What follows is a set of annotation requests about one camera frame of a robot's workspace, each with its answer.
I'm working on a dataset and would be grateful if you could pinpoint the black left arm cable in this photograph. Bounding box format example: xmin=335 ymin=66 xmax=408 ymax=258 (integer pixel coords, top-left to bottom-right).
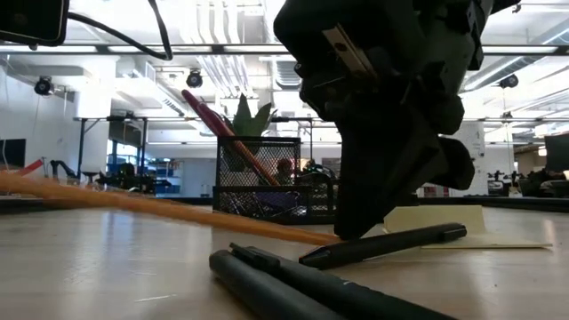
xmin=66 ymin=0 xmax=174 ymax=62

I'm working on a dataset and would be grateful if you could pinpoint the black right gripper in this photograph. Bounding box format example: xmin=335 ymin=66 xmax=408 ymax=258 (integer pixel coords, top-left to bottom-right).
xmin=273 ymin=0 xmax=485 ymax=242

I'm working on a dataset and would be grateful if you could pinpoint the orange wooden pencil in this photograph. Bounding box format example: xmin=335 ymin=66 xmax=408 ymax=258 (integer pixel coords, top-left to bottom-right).
xmin=0 ymin=170 xmax=342 ymax=246
xmin=220 ymin=126 xmax=282 ymax=188

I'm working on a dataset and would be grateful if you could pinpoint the silver ventilation duct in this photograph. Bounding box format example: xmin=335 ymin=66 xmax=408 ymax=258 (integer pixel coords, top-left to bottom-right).
xmin=260 ymin=0 xmax=308 ymax=91

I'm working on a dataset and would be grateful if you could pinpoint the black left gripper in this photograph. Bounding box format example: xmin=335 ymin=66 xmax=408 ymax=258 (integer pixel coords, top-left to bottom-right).
xmin=0 ymin=0 xmax=71 ymax=48

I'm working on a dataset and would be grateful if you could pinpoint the black ceiling spotlight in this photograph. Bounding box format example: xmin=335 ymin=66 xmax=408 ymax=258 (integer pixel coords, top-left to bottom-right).
xmin=34 ymin=75 xmax=56 ymax=97
xmin=498 ymin=73 xmax=520 ymax=91
xmin=185 ymin=68 xmax=204 ymax=90

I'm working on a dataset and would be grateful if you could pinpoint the black ballpoint pen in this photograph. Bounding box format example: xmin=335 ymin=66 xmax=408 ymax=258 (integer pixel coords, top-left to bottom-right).
xmin=208 ymin=250 xmax=349 ymax=320
xmin=228 ymin=242 xmax=460 ymax=320
xmin=298 ymin=222 xmax=469 ymax=271

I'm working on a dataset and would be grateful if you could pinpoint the black computer monitor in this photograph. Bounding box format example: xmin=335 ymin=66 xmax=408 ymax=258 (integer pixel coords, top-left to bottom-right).
xmin=0 ymin=138 xmax=27 ymax=170
xmin=544 ymin=132 xmax=569 ymax=172

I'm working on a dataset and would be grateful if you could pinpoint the black mesh desk organizer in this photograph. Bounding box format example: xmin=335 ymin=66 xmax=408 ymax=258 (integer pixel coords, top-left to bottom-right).
xmin=212 ymin=136 xmax=340 ymax=226

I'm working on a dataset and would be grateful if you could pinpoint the black metal station frame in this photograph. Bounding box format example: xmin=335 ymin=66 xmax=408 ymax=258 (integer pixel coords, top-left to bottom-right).
xmin=73 ymin=115 xmax=151 ymax=196

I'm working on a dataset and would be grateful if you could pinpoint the black rail with light strips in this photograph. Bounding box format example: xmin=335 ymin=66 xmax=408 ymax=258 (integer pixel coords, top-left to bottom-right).
xmin=0 ymin=43 xmax=569 ymax=57

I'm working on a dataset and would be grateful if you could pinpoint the snake plant in white pot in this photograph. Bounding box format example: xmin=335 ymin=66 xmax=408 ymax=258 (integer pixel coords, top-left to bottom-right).
xmin=221 ymin=92 xmax=279 ymax=139

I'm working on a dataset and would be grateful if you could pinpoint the yellow sticky note pad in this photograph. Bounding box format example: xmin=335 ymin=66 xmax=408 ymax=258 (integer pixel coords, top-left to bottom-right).
xmin=382 ymin=204 xmax=554 ymax=250

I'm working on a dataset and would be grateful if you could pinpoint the black binder clip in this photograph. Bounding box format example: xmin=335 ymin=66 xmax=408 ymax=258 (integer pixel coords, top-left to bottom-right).
xmin=220 ymin=191 xmax=262 ymax=219

